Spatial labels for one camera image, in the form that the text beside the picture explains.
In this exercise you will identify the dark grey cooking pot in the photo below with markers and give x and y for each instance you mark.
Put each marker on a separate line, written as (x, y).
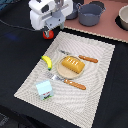
(89, 14)

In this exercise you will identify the salmon pink table mat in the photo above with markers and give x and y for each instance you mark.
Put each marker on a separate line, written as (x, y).
(107, 26)

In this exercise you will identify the beige bowl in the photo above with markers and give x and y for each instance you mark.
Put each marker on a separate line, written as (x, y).
(123, 14)

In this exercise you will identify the red bell pepper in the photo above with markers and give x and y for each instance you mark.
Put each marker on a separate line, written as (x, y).
(48, 35)

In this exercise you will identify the fork with orange handle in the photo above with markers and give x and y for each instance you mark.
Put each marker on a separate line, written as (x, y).
(74, 84)

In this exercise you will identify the small white milk carton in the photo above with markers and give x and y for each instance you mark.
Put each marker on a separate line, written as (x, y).
(44, 89)

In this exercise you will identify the round beige plate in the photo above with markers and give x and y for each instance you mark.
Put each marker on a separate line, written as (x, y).
(65, 72)

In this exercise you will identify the knife with orange handle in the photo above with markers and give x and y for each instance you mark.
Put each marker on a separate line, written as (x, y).
(79, 56)

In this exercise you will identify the grey saucepan with long handle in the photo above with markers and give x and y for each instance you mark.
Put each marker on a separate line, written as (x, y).
(74, 13)

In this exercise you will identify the orange bread loaf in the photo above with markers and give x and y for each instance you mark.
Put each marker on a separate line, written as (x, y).
(73, 64)

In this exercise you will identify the yellow banana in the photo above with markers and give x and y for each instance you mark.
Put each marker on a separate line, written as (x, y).
(48, 61)

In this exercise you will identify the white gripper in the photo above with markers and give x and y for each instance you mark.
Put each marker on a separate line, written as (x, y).
(48, 14)

